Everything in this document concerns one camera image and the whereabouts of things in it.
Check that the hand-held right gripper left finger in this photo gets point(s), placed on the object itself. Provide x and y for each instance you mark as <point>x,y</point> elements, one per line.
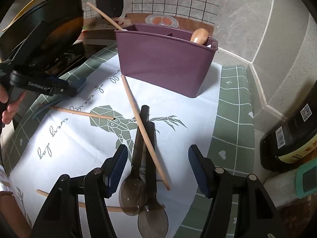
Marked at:
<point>116,172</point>

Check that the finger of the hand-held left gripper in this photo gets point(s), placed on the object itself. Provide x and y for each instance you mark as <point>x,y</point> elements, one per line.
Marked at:
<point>29,42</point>
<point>44,85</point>

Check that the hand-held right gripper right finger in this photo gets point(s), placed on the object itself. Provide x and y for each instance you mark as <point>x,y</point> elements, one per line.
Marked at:
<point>198,171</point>

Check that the wooden chopstick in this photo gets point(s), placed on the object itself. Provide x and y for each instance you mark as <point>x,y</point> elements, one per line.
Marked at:
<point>143,129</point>
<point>81,112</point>
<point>40,192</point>
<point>104,16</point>

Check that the purple utensil holder box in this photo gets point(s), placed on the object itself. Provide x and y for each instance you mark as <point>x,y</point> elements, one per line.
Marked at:
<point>161,59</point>

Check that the brown wooden spoon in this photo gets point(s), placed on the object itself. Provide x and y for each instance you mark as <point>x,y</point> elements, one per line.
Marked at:
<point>199,36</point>

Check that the person's left hand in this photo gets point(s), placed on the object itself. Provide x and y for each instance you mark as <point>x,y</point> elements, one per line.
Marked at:
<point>10,112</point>

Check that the green checked white tablecloth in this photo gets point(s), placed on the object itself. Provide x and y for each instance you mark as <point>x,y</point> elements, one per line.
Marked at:
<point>74,141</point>

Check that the dark soy sauce bottle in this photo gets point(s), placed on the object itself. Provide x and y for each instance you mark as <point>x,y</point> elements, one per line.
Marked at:
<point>292,133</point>

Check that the cartoon wall sticker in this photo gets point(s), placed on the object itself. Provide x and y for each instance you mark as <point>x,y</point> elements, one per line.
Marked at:
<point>158,2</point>

